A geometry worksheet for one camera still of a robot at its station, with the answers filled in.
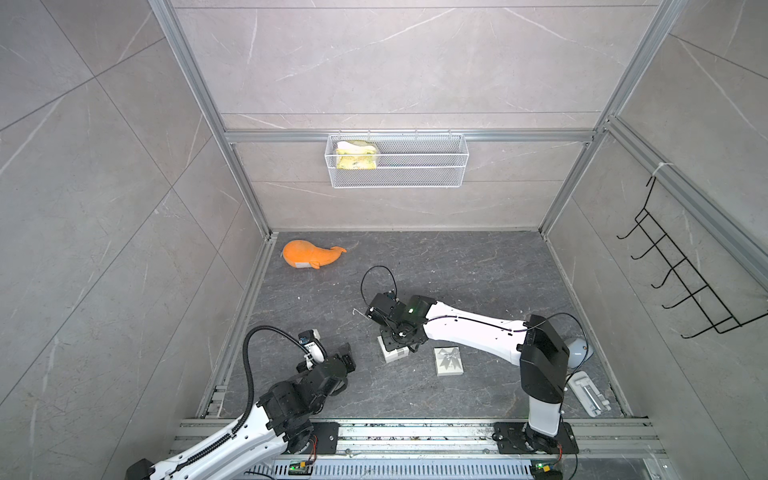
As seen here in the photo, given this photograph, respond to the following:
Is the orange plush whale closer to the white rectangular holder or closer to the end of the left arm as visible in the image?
the end of the left arm

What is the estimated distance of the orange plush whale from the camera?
105 cm

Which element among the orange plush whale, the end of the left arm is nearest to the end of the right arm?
the end of the left arm

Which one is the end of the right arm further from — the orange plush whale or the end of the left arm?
the orange plush whale

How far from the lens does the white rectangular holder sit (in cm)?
78

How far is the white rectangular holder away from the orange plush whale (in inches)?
34.1

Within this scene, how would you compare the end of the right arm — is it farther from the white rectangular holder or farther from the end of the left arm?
the white rectangular holder

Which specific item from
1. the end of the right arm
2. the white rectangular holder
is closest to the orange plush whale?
the end of the right arm

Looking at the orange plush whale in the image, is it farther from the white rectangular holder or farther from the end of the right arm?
the white rectangular holder
